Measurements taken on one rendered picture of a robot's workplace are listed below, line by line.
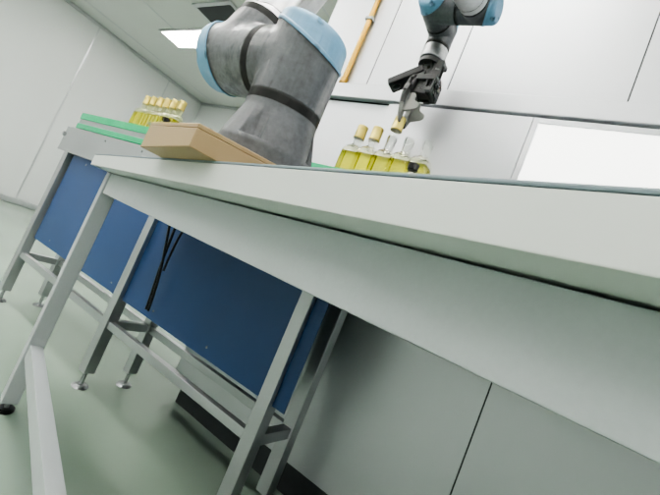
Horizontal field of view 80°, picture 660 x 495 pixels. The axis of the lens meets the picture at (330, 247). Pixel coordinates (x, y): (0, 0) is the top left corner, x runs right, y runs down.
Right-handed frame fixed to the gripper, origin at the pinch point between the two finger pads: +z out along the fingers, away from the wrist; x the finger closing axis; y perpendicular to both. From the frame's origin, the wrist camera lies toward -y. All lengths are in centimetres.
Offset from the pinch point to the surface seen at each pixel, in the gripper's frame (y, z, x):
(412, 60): -13.3, -31.9, 14.9
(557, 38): 31, -40, 14
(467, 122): 15.3, -8.6, 11.7
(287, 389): 7, 81, -13
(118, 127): -123, 25, -12
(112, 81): -576, -102, 171
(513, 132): 29.3, -7.0, 11.5
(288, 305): -3, 63, -13
